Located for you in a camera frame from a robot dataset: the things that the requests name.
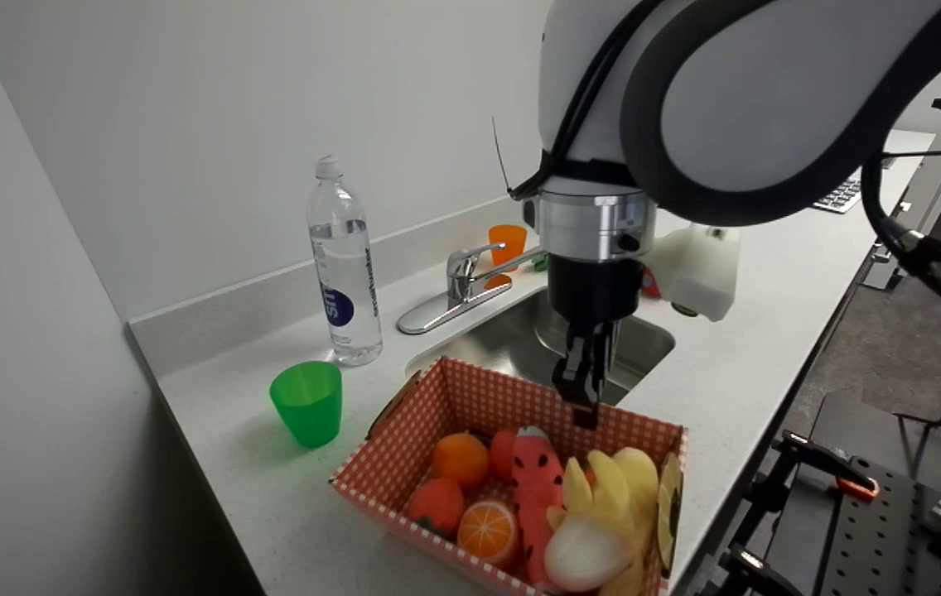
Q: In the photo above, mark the halved toy orange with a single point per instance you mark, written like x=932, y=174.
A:
x=489, y=533

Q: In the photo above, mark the yellow toy banana bunch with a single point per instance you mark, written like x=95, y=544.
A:
x=615, y=486

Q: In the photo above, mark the black perforated mounting table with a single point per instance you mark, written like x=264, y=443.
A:
x=878, y=541

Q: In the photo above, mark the whole toy orange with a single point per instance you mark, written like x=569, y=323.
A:
x=462, y=458

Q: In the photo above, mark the small red toy fruit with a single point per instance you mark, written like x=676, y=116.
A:
x=500, y=454

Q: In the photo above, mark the green plastic cup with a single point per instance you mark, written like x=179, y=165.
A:
x=305, y=402

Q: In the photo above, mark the chrome sink faucet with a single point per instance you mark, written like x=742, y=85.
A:
x=457, y=277

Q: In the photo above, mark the toy watermelon slice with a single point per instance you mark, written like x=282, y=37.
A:
x=537, y=469

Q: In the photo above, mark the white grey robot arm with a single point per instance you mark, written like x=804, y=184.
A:
x=779, y=99

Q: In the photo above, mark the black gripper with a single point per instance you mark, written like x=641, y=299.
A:
x=593, y=288

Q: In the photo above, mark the orange plastic cup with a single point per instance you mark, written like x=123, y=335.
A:
x=508, y=244

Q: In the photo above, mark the black clamp with red tip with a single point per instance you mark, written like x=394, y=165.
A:
x=824, y=458

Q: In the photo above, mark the stainless steel sink basin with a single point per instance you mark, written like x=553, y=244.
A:
x=498, y=335

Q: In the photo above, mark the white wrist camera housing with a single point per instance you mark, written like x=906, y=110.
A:
x=698, y=268

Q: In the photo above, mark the white toy garlic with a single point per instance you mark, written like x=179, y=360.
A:
x=581, y=555

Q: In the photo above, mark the red toy strawberry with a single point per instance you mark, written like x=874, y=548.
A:
x=434, y=505

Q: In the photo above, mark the clear plastic water bottle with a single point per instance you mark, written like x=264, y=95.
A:
x=344, y=267

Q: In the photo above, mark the orange checkered cardboard box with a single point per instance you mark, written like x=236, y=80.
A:
x=425, y=408

